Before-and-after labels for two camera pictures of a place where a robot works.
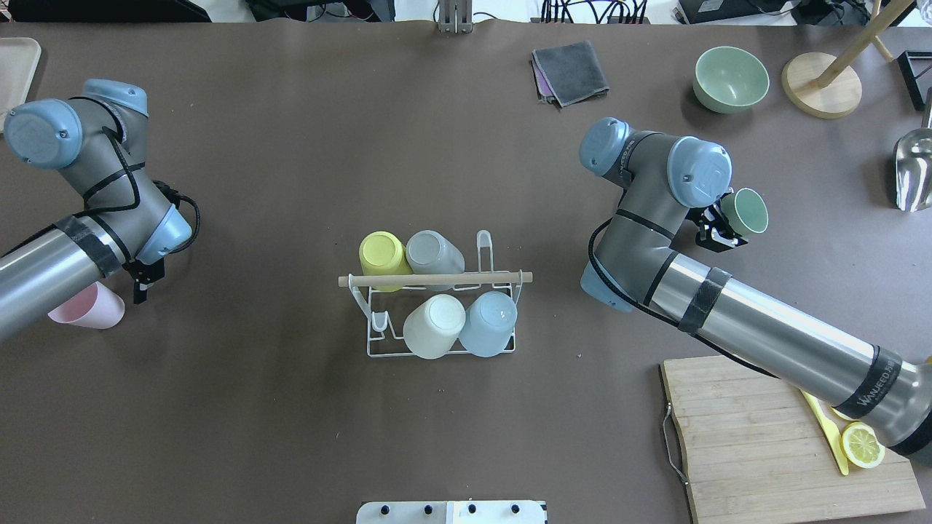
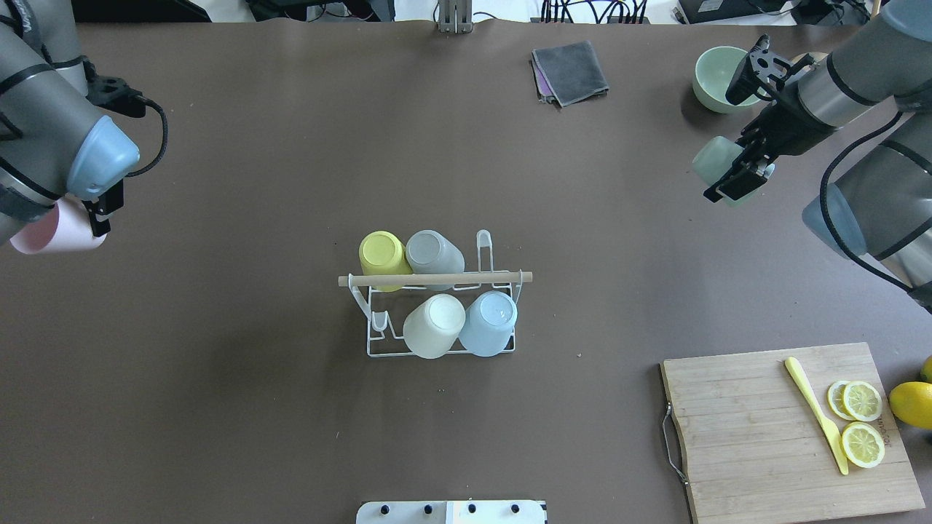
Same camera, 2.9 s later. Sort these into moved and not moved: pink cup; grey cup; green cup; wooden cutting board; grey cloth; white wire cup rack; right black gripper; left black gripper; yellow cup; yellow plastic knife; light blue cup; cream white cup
Moved: left black gripper; right black gripper; green cup; pink cup
Not moved: white wire cup rack; grey cloth; wooden cutting board; light blue cup; yellow plastic knife; cream white cup; grey cup; yellow cup
